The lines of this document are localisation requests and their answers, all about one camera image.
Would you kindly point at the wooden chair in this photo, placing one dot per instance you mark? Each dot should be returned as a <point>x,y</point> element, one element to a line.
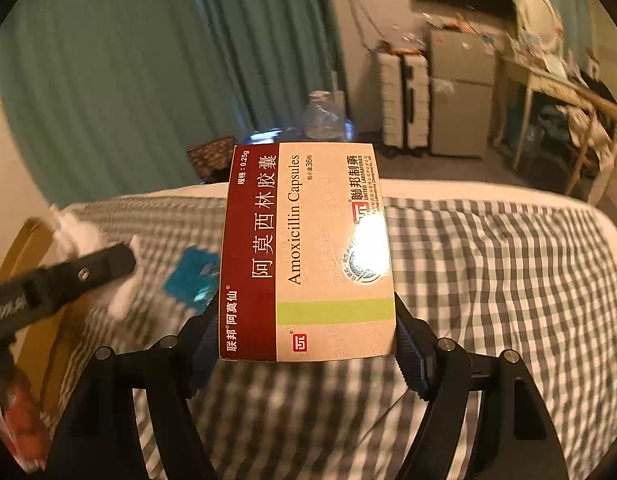
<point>595,125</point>

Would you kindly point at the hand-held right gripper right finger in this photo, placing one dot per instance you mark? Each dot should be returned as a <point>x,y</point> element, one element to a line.
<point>411,360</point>

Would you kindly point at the narrow teal curtain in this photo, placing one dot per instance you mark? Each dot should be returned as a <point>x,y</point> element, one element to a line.
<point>273,45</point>

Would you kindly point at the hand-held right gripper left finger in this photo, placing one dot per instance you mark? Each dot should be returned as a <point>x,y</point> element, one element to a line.
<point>203,355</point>

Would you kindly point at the floral patterned bag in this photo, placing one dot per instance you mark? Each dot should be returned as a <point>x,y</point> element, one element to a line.
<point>211,157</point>

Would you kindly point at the wide teal curtain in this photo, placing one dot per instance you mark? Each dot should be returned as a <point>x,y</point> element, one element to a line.
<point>103,75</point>

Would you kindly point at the grey small fridge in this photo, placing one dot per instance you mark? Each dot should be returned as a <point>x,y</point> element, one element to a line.
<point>461,95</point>

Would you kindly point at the cardboard box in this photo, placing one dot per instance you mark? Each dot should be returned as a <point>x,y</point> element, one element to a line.
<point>33,250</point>

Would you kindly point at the red and cream medicine box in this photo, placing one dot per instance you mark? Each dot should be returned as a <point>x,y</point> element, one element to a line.
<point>308,260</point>

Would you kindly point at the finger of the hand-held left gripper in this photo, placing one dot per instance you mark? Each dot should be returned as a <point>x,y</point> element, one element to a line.
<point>88,270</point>

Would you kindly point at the white suitcase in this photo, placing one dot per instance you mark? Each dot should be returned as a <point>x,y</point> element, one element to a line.
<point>403,102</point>

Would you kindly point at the teal window curtain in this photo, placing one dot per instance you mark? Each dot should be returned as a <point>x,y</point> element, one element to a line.
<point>575,5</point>

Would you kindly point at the blue foil packet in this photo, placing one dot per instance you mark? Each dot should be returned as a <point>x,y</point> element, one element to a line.
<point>192,277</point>

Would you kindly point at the oval white mirror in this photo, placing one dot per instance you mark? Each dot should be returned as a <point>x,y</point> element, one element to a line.
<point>538,15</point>

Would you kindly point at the white fluffy plush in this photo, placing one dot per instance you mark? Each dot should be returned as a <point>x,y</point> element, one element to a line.
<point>71,232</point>

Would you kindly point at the large clear water bottle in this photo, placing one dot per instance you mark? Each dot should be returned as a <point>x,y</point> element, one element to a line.
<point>326,117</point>

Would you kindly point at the white mattress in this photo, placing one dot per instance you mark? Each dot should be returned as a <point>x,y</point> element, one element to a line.
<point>438,185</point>

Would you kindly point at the checkered bed sheet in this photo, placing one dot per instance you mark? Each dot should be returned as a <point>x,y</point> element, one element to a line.
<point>488,285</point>

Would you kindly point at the red and blue packet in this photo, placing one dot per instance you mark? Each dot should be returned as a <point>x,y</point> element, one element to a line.
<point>26,420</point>

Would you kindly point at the white vanity table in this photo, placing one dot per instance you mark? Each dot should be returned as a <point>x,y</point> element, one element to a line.
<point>533,85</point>

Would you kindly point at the clear plastic bag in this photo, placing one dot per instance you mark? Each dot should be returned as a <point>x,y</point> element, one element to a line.
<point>403,40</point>

